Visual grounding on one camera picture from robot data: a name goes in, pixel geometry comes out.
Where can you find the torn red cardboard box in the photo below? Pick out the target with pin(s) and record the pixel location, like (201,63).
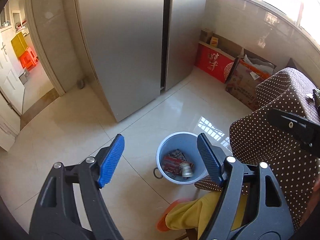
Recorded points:
(172,165)

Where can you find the yellow plastic crate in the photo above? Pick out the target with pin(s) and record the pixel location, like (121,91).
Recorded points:
(19,45)

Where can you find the grey metal box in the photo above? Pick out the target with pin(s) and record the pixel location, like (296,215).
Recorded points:
(23,77)

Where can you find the green plastic wrapper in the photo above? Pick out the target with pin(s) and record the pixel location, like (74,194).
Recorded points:
(317,97)

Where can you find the white door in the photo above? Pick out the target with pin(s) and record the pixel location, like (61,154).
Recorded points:
(8,80)

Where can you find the silver double-door refrigerator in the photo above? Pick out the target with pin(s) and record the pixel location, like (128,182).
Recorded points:
(125,42)

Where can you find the orange plastic stool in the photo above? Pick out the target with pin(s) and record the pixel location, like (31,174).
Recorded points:
(28,58)

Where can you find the light blue plastic bucket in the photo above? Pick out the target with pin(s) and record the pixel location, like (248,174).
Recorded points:
(165,145)

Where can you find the plain cardboard box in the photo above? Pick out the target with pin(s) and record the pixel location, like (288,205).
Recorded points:
(206,36)

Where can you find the orange slipper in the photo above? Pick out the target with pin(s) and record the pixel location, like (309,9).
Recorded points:
(165,217)

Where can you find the white plastic bag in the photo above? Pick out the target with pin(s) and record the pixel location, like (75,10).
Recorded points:
(260,65)

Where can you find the silver foil packet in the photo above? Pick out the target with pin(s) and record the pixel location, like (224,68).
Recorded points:
(178,154)

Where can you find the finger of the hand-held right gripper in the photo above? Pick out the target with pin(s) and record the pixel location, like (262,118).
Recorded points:
(292,126)

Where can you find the red gift box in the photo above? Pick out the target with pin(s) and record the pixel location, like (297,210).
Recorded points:
(215,62)

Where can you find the small yellow box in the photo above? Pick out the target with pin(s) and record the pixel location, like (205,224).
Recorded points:
(214,42)

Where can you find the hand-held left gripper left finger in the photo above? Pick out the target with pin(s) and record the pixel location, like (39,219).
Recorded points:
(111,162)

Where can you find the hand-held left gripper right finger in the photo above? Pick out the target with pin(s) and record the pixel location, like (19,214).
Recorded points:
(210,160)

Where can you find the person's yellow pants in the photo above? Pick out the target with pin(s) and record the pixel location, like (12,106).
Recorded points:
(195,210)

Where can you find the brown printed carton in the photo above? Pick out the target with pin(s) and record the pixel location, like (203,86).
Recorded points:
(242,87)

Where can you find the brown polka-dot tablecloth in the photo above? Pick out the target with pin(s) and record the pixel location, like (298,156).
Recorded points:
(262,142)

